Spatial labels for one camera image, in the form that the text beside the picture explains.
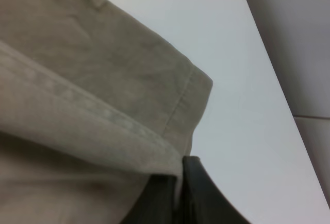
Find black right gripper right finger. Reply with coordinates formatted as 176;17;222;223
180;156;249;224

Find khaki shorts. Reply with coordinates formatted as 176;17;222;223
1;0;212;223

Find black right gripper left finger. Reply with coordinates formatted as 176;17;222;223
121;175;180;224

